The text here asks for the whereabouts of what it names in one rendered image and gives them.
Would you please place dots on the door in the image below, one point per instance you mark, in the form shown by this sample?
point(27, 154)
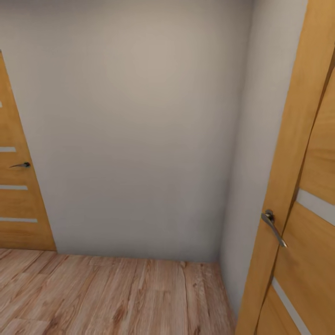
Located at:
point(24, 222)
point(290, 286)

